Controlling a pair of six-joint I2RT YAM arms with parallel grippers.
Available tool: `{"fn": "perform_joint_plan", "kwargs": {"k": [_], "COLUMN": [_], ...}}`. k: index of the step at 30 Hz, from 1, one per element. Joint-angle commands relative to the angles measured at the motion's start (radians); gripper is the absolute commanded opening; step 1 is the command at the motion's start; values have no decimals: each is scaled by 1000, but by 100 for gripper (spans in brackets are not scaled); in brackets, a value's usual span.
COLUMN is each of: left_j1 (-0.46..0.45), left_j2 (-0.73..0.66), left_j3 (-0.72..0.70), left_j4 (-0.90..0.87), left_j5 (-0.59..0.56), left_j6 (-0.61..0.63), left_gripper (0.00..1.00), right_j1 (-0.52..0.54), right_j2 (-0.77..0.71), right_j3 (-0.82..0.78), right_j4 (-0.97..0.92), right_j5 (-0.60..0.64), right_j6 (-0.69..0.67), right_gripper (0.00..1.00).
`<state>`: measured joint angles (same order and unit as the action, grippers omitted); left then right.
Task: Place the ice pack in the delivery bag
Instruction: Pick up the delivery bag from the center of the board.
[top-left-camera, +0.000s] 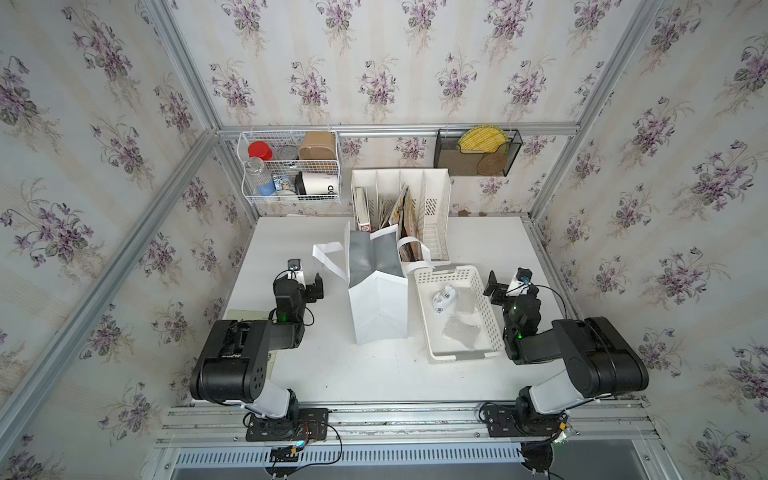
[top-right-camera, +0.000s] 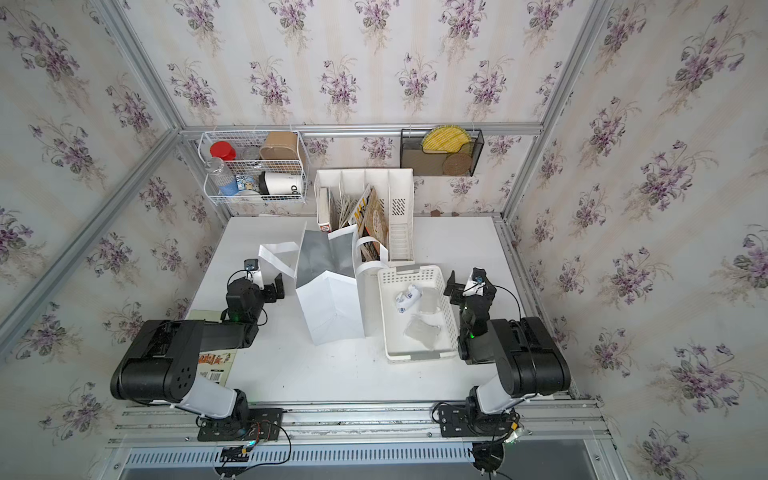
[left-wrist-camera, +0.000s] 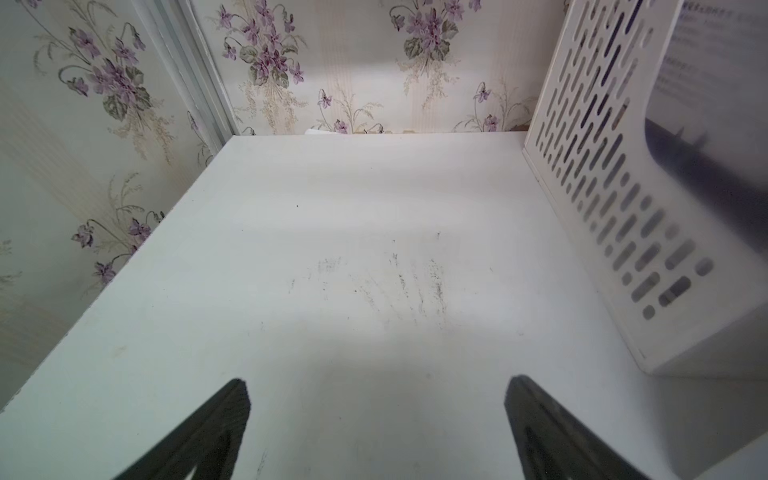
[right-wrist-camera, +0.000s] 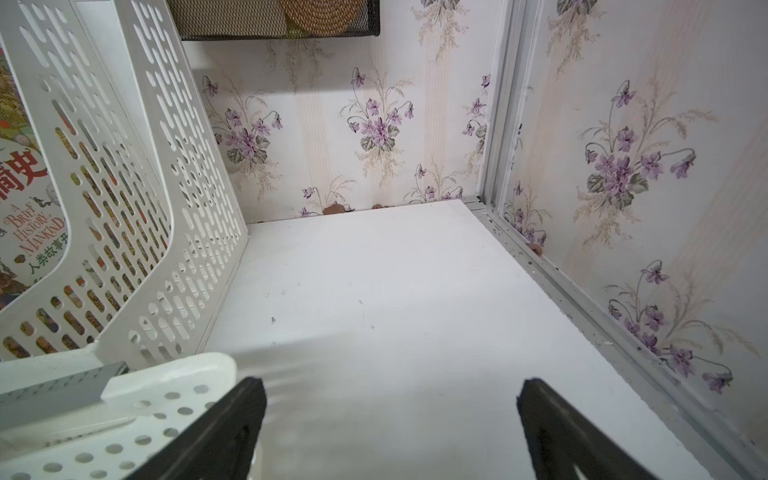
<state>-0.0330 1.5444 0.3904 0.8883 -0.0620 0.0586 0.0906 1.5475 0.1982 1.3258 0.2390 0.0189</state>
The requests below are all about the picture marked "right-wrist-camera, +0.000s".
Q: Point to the white perforated plastic tray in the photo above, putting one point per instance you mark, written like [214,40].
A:
[104,423]

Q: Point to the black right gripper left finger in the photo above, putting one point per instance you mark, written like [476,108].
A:
[220,444]

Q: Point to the black mesh wall basket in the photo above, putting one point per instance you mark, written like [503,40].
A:
[215,20]

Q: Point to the white perforated file organizer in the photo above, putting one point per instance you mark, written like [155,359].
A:
[153,233]

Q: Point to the colourful history book in organizer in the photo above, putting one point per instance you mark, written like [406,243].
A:
[33,228]

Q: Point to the brown woven round coaster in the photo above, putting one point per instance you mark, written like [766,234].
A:
[324,18]

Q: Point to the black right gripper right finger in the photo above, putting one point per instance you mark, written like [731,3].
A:
[564,444]

